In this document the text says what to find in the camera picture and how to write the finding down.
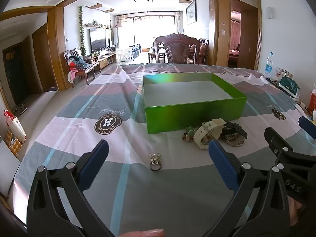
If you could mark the carved wooden dining chair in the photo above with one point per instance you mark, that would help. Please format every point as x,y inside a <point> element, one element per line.
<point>181,51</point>

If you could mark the teal and white box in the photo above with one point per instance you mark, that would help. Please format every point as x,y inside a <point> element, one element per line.
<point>290,87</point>

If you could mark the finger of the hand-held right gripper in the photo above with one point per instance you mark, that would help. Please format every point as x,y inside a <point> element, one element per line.
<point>307,127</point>
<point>271,138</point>

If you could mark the red and white paper bag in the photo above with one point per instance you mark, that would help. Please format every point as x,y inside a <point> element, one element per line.
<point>16,128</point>

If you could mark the black wristwatch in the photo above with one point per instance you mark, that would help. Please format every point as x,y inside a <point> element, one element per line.
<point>237,128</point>

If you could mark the plastic water bottle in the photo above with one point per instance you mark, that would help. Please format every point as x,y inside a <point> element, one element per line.
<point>268,66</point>

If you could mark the wooden armchair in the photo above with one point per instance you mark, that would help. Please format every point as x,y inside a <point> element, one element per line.
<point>91,68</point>

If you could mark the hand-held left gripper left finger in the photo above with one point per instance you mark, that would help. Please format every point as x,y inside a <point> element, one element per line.
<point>95,164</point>

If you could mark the orange box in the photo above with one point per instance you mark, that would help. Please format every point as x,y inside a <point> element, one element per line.
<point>312,103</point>

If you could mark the white wristwatch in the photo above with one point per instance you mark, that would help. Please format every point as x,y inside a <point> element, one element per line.
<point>205,133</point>

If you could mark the person's left hand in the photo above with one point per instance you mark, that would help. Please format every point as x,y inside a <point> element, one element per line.
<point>143,233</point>

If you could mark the small printed boxes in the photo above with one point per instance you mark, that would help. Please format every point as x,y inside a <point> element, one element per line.
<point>282,73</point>

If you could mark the green cardboard box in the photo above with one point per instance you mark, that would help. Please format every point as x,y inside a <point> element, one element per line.
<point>192,114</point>

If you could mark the silver bangle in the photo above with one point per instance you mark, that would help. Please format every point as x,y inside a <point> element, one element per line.
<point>235,143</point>

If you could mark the person's right hand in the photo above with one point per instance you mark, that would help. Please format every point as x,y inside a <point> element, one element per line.
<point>295,204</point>

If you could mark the checked printed tablecloth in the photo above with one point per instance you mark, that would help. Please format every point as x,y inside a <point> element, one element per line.
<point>74,133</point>

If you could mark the pile of clothes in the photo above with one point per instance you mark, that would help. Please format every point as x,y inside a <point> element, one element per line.
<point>76,64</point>

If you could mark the flat screen television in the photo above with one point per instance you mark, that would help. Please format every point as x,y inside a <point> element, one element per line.
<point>98,39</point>

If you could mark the wooden sofa chairs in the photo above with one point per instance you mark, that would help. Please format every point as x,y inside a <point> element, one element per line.
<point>203,50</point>

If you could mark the wooden television cabinet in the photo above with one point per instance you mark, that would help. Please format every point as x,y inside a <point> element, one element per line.
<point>107,60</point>

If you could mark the framed wall picture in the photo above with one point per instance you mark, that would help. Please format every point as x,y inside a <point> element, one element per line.
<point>191,12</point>

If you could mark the white wall device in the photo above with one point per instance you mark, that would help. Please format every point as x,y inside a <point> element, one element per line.
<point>270,12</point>

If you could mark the green ivy garland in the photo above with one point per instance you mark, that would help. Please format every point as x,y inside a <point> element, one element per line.
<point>81,29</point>

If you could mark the dark entrance door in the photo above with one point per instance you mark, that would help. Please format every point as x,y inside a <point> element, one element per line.
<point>16,74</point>

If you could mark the pair of shoes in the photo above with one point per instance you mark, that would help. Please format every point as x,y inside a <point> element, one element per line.
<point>21,108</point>

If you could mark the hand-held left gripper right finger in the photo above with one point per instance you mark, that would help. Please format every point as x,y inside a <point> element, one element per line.
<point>222,165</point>

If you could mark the white baby fence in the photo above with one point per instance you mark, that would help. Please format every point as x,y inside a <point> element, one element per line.
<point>128,53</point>

